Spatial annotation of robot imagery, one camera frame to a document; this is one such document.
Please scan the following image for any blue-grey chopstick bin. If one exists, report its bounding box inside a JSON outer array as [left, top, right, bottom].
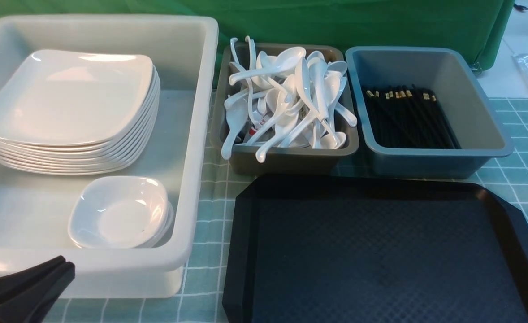
[[346, 46, 514, 179]]

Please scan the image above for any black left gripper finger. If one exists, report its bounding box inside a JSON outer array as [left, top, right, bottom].
[[0, 262, 75, 323], [0, 256, 67, 310]]

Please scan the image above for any pile of white spoons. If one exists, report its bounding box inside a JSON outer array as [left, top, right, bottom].
[[220, 36, 359, 163]]

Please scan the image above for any stack of white square plates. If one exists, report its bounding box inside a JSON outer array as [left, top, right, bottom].
[[0, 49, 161, 176]]

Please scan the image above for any green checked tablecloth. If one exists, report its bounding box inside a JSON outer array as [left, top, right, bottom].
[[45, 97, 528, 323]]

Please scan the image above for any large white plastic tub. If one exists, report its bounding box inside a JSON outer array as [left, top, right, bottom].
[[0, 14, 218, 298]]

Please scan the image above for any green backdrop cloth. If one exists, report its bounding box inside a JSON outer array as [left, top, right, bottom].
[[0, 0, 513, 72]]

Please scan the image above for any brown spoon bin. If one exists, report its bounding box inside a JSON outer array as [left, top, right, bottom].
[[209, 43, 360, 176]]

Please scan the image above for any black serving tray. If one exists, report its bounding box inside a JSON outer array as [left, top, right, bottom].
[[222, 174, 528, 323]]

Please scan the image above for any white bowl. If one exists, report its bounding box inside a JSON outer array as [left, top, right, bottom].
[[68, 176, 170, 248], [145, 202, 174, 248]]

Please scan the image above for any pile of black chopsticks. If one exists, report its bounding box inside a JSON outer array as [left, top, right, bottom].
[[362, 84, 461, 149]]

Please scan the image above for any white bowl in tub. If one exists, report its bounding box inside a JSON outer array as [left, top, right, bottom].
[[145, 202, 174, 248]]

